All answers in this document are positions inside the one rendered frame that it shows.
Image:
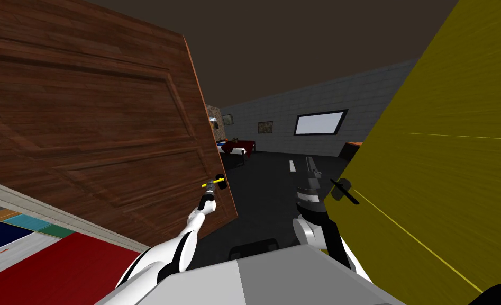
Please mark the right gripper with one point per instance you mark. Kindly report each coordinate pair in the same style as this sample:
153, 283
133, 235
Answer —
313, 184

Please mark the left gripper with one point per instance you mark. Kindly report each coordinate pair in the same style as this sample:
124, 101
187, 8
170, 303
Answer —
210, 190

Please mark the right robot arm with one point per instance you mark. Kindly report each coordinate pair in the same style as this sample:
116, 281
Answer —
313, 224

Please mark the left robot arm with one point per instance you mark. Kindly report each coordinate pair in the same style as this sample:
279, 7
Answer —
178, 250

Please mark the black framed window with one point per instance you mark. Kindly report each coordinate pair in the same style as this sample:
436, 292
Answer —
320, 123

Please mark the table with red cloth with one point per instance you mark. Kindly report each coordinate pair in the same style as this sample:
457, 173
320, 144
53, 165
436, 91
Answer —
238, 148

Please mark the orange wooden furniture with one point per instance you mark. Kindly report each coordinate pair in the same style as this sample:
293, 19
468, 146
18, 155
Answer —
352, 149

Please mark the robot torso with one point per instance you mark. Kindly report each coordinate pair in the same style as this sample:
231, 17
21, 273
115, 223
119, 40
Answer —
275, 279

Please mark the olive yellow door leaf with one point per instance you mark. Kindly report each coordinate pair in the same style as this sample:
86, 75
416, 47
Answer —
445, 148

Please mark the brown wooden door leaf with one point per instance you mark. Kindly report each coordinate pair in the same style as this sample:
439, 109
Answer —
85, 118

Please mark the brown wall picture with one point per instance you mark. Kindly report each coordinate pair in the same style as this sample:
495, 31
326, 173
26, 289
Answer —
265, 127

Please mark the dark wall picture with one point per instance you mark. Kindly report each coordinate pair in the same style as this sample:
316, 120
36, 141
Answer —
228, 119

